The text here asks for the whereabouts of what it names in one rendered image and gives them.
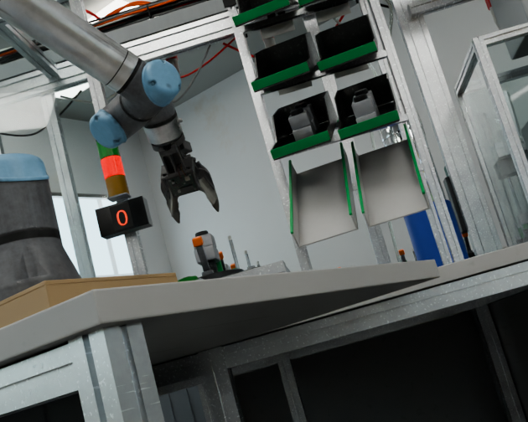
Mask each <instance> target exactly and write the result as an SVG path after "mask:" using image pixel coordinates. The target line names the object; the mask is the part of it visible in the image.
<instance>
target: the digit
mask: <svg viewBox="0 0 528 422"><path fill-rule="evenodd" d="M109 209H110V212H111V218H112V223H113V226H114V230H115V231H117V230H120V229H125V228H128V227H131V226H134V224H133V221H132V215H131V211H130V208H129V203H128V202H127V203H122V204H118V205H116V206H113V207H110V208H109Z"/></svg>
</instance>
